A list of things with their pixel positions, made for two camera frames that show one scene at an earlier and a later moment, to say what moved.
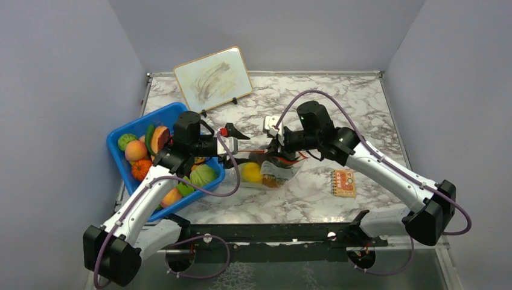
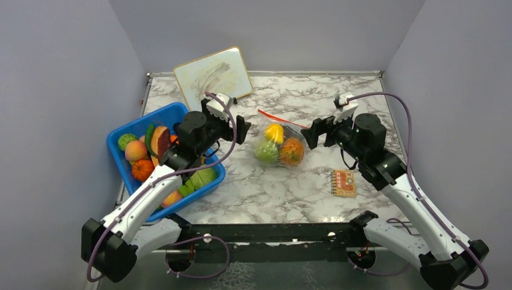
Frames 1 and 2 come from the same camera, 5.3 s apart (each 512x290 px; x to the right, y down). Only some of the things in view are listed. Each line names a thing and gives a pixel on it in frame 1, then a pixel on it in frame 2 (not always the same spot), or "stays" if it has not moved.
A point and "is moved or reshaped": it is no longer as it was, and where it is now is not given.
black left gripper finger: [229, 164] to [241, 128]
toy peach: [136, 150] stays
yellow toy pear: [251, 172] is moved or reshaped
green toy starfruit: [185, 189] stays
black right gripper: [275, 148] to [320, 126]
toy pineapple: [275, 177] is moved or reshaped
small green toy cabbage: [124, 139] stays
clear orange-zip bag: [263, 175] is moved or reshaped
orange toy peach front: [171, 197] stays
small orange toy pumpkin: [140, 168] stays
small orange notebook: [343, 183] stays
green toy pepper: [148, 138] stays
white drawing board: [214, 80] stays
